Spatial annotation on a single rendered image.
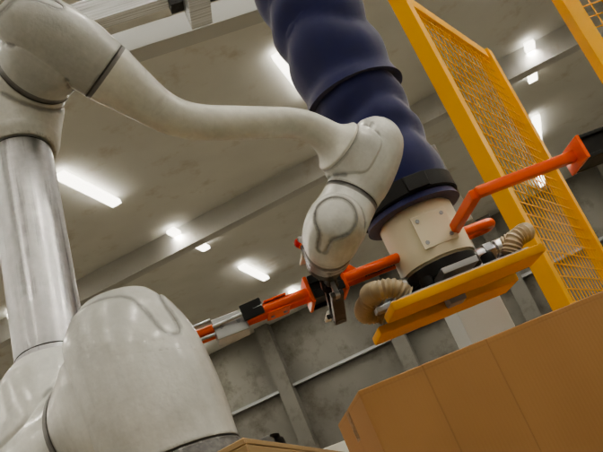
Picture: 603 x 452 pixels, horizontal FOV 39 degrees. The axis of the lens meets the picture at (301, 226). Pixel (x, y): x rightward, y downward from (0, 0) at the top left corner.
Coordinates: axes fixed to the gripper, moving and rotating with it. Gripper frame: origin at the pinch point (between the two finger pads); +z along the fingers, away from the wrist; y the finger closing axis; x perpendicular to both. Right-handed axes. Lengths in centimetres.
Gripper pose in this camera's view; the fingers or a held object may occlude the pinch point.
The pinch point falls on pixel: (318, 288)
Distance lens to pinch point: 180.3
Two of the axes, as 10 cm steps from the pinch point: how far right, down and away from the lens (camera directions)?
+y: 3.8, 8.7, -3.2
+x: 9.2, -3.4, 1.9
